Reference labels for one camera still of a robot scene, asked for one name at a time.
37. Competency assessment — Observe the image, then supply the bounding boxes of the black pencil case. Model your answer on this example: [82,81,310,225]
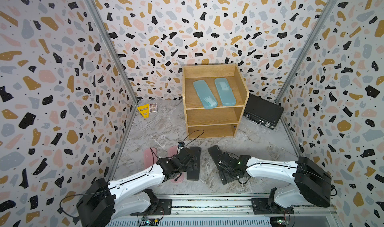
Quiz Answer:
[208,145,229,173]
[187,147,201,181]

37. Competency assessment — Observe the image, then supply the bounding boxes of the translucent blue pencil case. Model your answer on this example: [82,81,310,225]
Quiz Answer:
[215,78,237,106]
[193,80,218,110]

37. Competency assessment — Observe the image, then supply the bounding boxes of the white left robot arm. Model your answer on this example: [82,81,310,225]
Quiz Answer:
[76,148,200,227]

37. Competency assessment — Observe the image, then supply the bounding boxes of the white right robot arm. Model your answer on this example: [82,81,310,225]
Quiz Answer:
[217,152,333,208]

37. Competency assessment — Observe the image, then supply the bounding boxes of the pink pencil case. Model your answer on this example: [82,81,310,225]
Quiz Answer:
[168,146,186,184]
[144,148,158,168]

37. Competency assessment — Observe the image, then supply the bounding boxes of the small card box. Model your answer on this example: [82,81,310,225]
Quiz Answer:
[149,103,158,113]

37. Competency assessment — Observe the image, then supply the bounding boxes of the yellow triangular object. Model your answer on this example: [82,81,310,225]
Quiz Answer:
[137,104,150,119]

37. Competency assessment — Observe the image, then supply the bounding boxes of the black aluminium briefcase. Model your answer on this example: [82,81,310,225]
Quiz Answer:
[243,94,284,129]

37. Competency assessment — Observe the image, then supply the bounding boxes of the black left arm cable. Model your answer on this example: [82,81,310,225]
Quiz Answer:
[58,129,205,219]

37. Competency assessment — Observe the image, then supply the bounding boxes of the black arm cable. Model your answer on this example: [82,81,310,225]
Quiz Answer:
[218,151,338,198]
[58,129,205,219]

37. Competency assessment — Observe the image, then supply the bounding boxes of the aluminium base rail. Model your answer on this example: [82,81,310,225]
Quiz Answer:
[106,194,343,227]

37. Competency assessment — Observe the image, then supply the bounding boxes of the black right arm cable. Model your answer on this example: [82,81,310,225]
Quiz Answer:
[218,151,338,198]

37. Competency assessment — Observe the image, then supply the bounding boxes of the aluminium corner post right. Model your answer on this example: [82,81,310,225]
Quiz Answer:
[275,0,338,104]

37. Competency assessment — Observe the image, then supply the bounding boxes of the aluminium corner post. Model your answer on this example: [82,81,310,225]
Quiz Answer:
[275,0,338,104]
[84,0,139,106]

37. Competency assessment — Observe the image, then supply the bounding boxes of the aluminium corner post left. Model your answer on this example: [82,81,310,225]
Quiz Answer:
[84,0,139,106]

